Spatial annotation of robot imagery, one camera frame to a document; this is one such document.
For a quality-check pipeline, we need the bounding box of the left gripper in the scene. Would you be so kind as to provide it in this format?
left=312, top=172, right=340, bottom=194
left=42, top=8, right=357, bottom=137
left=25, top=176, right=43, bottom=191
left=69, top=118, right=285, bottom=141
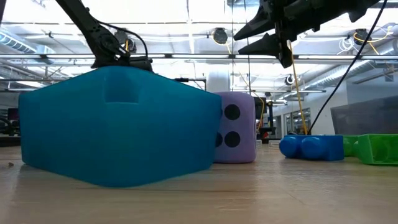
left=123, top=55, right=154, bottom=73

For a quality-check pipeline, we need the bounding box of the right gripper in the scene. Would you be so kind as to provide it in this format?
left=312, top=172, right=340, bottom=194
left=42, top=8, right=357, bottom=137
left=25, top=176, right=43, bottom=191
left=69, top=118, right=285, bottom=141
left=233, top=0, right=352, bottom=69

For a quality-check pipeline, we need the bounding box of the purple foam die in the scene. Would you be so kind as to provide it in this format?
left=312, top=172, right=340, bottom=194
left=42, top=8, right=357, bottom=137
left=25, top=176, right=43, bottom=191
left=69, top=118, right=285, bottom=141
left=213, top=91, right=257, bottom=164

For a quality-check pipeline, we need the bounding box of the teal plastic bin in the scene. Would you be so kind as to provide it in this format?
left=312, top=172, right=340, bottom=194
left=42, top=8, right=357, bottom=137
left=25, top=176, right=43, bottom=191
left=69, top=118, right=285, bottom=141
left=17, top=65, right=223, bottom=189

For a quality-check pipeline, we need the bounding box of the smoky transparent plastic bin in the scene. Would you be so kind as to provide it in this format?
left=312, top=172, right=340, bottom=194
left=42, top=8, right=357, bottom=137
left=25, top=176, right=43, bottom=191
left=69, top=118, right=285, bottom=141
left=330, top=95, right=398, bottom=136

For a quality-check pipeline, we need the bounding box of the white round column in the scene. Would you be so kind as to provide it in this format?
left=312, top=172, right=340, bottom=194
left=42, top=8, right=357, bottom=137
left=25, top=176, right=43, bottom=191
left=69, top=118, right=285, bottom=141
left=206, top=64, right=231, bottom=93

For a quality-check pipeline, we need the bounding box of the dark background equipment stand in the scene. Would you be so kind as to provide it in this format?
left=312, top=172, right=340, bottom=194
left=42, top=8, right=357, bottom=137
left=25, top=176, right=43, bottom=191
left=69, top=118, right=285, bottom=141
left=253, top=91, right=277, bottom=144

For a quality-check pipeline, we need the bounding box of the large blue toy block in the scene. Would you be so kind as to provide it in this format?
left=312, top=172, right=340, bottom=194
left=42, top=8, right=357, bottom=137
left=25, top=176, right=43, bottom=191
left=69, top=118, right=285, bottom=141
left=279, top=134, right=345, bottom=162

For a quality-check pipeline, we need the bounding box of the green toy block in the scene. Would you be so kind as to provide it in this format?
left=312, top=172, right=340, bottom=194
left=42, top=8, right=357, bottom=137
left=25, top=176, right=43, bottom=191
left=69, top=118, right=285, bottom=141
left=343, top=134, right=360, bottom=157
left=353, top=133, right=398, bottom=166

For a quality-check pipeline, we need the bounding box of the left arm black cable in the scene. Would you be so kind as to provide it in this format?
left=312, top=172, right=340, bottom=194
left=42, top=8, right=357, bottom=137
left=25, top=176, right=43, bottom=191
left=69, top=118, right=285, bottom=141
left=96, top=20, right=149, bottom=58

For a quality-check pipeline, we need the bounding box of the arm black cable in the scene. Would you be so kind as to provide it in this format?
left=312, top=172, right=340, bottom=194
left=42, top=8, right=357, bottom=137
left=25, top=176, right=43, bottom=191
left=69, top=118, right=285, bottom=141
left=307, top=0, right=389, bottom=136
left=96, top=20, right=149, bottom=58

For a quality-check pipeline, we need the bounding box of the black background rig frame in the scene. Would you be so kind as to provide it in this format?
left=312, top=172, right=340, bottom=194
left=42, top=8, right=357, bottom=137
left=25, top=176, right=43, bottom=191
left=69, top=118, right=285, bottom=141
left=174, top=77, right=207, bottom=91

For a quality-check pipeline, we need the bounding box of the yellow hanging cable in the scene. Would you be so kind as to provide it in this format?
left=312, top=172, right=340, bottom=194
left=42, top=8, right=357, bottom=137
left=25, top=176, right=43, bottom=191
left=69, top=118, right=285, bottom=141
left=285, top=39, right=309, bottom=136

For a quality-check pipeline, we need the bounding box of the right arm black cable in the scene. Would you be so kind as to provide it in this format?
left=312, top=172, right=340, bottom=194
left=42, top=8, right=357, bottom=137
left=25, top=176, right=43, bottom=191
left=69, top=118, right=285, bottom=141
left=307, top=0, right=389, bottom=136

